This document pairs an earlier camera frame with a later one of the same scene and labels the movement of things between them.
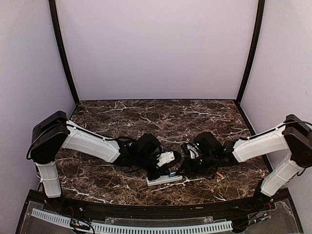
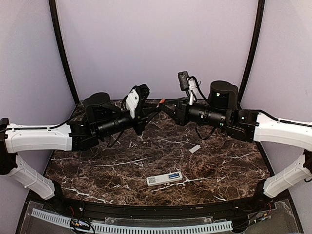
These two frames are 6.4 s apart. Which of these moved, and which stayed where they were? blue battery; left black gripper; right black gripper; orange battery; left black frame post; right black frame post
Moved: left black gripper; right black gripper; orange battery
Stayed: right black frame post; left black frame post; blue battery
